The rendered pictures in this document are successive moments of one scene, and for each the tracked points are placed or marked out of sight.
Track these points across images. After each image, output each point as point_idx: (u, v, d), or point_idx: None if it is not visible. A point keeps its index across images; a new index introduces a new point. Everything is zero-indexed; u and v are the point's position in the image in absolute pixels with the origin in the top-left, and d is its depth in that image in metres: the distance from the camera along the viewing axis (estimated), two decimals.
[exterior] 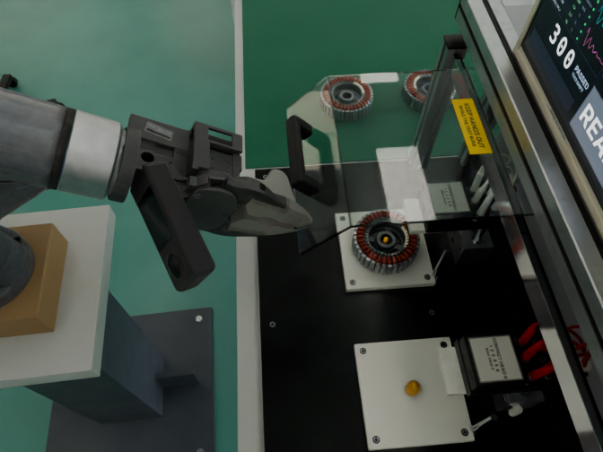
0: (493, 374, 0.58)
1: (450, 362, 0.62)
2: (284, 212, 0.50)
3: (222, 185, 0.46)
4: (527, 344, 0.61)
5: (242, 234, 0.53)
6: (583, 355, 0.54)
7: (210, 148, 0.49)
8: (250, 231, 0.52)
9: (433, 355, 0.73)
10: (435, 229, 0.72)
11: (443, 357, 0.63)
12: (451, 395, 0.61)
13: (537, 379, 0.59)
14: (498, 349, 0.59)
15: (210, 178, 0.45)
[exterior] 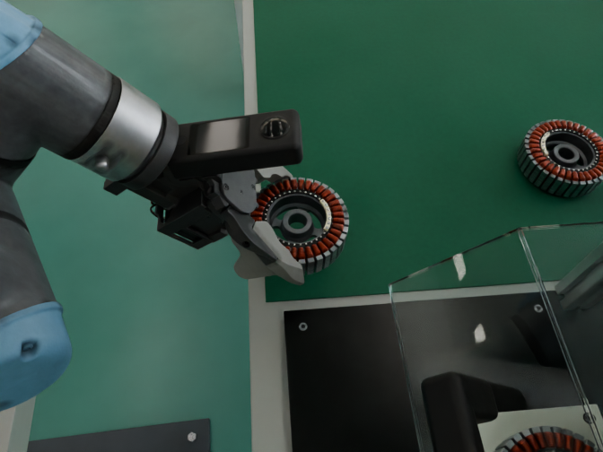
0: None
1: None
2: None
3: None
4: None
5: (264, 247, 0.45)
6: None
7: None
8: (270, 246, 0.45)
9: None
10: None
11: None
12: None
13: None
14: None
15: None
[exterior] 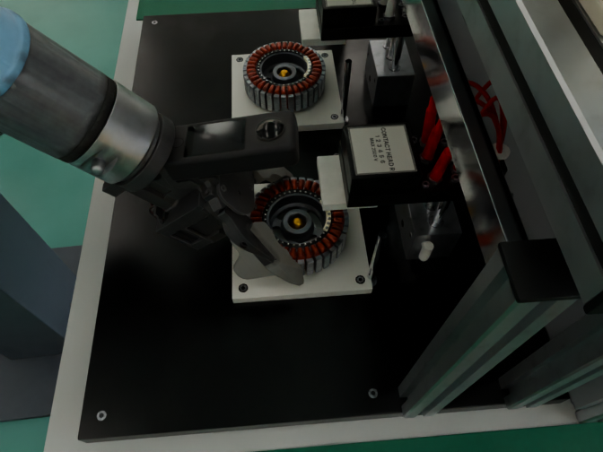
0: (376, 166, 0.42)
1: (330, 171, 0.47)
2: None
3: None
4: None
5: (261, 247, 0.45)
6: (492, 119, 0.38)
7: None
8: (268, 247, 0.46)
9: None
10: (332, 33, 0.56)
11: (323, 165, 0.47)
12: (328, 209, 0.45)
13: (440, 181, 0.44)
14: (387, 140, 0.44)
15: None
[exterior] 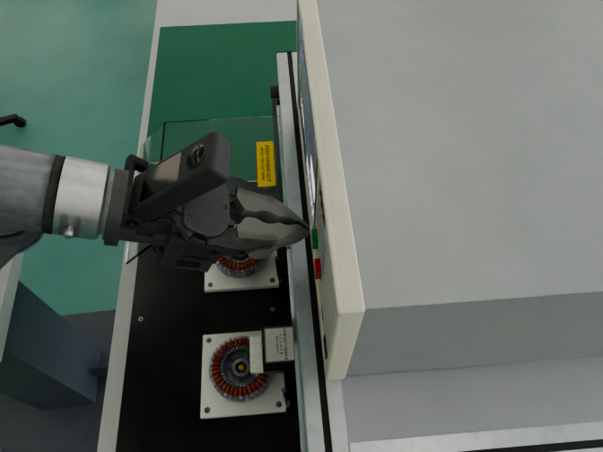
0: (277, 356, 0.75)
1: (256, 348, 0.79)
2: (273, 200, 0.53)
3: None
4: None
5: (257, 243, 0.49)
6: None
7: None
8: (261, 236, 0.49)
9: None
10: None
11: (252, 343, 0.80)
12: (254, 373, 0.78)
13: None
14: (285, 337, 0.76)
15: None
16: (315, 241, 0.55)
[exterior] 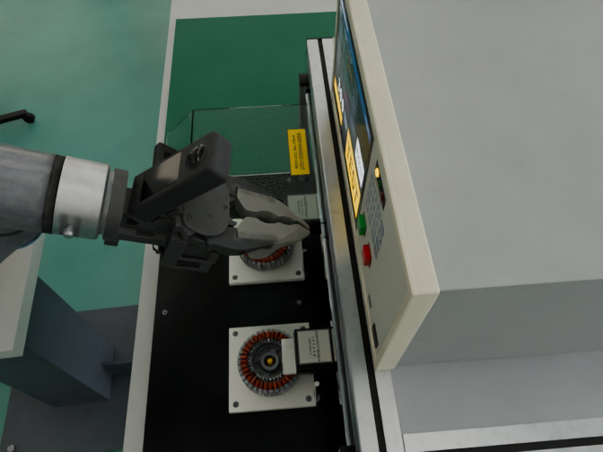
0: (310, 358, 0.77)
1: (288, 350, 0.82)
2: (273, 200, 0.53)
3: None
4: None
5: (257, 242, 0.49)
6: None
7: None
8: (261, 236, 0.49)
9: (292, 337, 0.88)
10: None
11: (284, 345, 0.82)
12: (286, 374, 0.80)
13: None
14: (318, 339, 0.79)
15: None
16: (362, 227, 0.53)
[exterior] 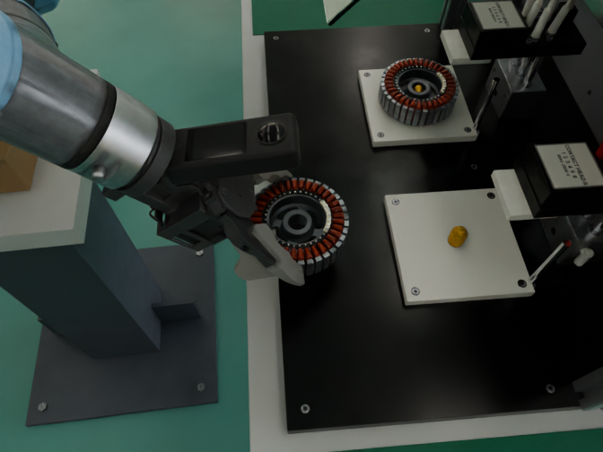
0: (570, 180, 0.46)
1: (510, 184, 0.51)
2: None
3: None
4: None
5: (263, 249, 0.45)
6: None
7: None
8: (269, 248, 0.46)
9: (479, 206, 0.61)
10: (482, 53, 0.60)
11: (502, 178, 0.51)
12: (513, 219, 0.49)
13: None
14: (573, 156, 0.48)
15: None
16: None
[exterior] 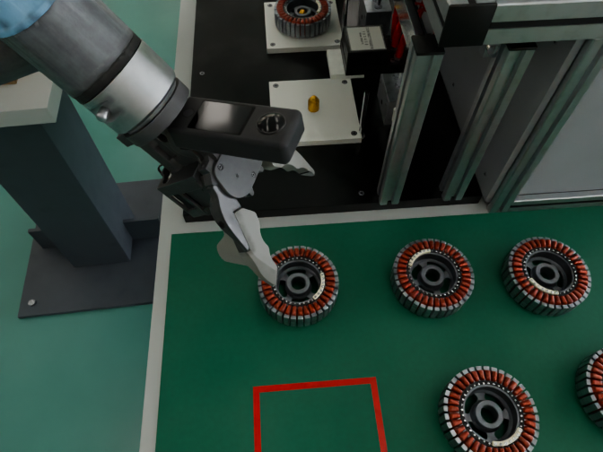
0: (362, 47, 0.71)
1: (335, 57, 0.76)
2: None
3: None
4: None
5: (239, 233, 0.45)
6: None
7: None
8: (247, 236, 0.46)
9: (335, 88, 0.86)
10: None
11: (330, 54, 0.76)
12: (334, 78, 0.74)
13: (401, 58, 0.73)
14: (370, 33, 0.73)
15: None
16: None
